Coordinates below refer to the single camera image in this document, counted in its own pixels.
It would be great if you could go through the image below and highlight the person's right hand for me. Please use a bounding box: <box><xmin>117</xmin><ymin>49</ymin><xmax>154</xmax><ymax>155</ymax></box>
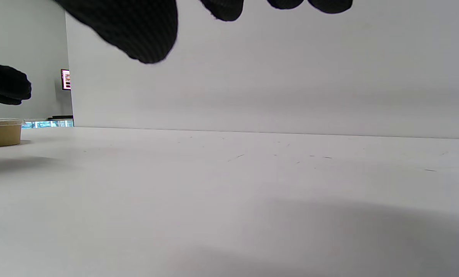
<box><xmin>54</xmin><ymin>0</ymin><xmax>354</xmax><ymax>65</ymax></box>

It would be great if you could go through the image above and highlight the person's left hand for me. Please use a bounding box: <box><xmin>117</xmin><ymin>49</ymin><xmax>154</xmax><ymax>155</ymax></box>
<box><xmin>0</xmin><ymin>59</ymin><xmax>32</xmax><ymax>106</ymax></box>

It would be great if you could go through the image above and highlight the glass railing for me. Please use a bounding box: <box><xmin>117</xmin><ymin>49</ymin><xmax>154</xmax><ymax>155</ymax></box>
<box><xmin>22</xmin><ymin>119</ymin><xmax>74</xmax><ymax>129</ymax></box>

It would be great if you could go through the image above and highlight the white partition board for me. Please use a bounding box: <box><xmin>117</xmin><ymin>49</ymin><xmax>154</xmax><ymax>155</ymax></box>
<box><xmin>64</xmin><ymin>0</ymin><xmax>459</xmax><ymax>140</ymax></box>

